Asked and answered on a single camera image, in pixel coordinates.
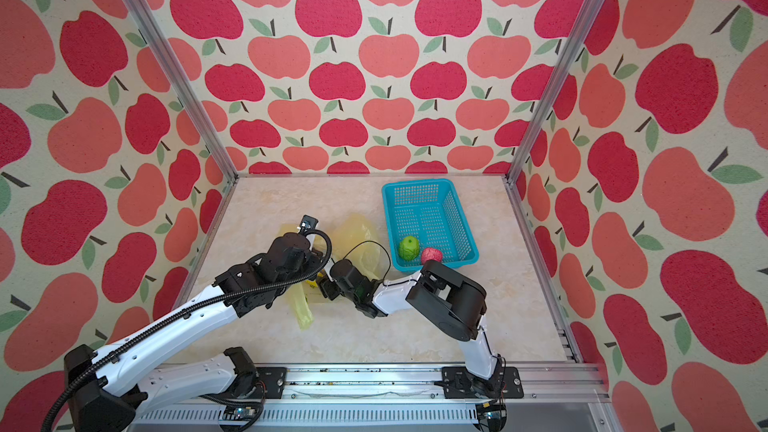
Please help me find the yellow translucent plastic bag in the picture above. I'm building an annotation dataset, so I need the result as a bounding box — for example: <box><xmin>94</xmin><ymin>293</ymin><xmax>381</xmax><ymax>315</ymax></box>
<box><xmin>284</xmin><ymin>212</ymin><xmax>389</xmax><ymax>331</ymax></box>

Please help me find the green toy fruit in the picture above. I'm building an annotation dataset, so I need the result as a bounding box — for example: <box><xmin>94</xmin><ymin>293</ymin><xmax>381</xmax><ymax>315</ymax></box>
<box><xmin>397</xmin><ymin>235</ymin><xmax>421</xmax><ymax>262</ymax></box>

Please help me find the pink toy fruit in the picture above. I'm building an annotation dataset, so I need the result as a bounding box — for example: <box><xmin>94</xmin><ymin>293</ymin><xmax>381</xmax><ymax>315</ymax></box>
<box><xmin>420</xmin><ymin>247</ymin><xmax>444</xmax><ymax>264</ymax></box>

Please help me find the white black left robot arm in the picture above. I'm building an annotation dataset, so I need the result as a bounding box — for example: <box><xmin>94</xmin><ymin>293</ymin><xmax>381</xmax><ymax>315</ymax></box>
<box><xmin>41</xmin><ymin>227</ymin><xmax>332</xmax><ymax>431</ymax></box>

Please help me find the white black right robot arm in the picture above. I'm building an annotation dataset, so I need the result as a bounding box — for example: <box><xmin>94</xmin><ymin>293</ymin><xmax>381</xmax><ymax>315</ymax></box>
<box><xmin>316</xmin><ymin>259</ymin><xmax>504</xmax><ymax>399</ymax></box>

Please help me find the teal plastic mesh basket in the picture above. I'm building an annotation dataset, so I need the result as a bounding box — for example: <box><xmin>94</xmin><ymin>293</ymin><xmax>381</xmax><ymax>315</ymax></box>
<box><xmin>381</xmin><ymin>179</ymin><xmax>479</xmax><ymax>274</ymax></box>

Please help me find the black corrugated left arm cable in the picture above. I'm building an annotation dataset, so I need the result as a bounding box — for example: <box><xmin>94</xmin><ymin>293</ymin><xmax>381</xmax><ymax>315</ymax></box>
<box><xmin>40</xmin><ymin>227</ymin><xmax>334</xmax><ymax>432</ymax></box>

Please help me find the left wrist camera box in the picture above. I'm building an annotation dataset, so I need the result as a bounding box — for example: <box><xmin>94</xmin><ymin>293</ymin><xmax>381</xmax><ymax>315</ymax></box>
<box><xmin>299</xmin><ymin>215</ymin><xmax>318</xmax><ymax>236</ymax></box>

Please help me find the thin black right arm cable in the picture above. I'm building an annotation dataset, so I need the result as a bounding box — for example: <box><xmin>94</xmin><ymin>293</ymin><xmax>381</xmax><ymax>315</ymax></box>
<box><xmin>341</xmin><ymin>239</ymin><xmax>392</xmax><ymax>282</ymax></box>

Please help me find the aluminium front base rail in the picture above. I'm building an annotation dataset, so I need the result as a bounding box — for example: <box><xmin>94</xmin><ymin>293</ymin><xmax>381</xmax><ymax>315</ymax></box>
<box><xmin>128</xmin><ymin>358</ymin><xmax>622</xmax><ymax>431</ymax></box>

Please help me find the aluminium left rear corner post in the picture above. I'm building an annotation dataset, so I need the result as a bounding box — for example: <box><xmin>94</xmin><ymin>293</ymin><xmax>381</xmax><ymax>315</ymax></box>
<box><xmin>123</xmin><ymin>0</ymin><xmax>239</xmax><ymax>185</ymax></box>

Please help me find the aluminium corner post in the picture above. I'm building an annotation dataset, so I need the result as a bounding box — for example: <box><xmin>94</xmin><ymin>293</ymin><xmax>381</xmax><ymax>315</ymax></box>
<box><xmin>504</xmin><ymin>0</ymin><xmax>605</xmax><ymax>187</ymax></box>
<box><xmin>123</xmin><ymin>0</ymin><xmax>239</xmax><ymax>185</ymax></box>

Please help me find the aluminium right rear corner post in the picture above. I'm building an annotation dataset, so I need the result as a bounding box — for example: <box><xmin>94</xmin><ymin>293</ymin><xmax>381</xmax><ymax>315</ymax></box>
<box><xmin>504</xmin><ymin>0</ymin><xmax>605</xmax><ymax>187</ymax></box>

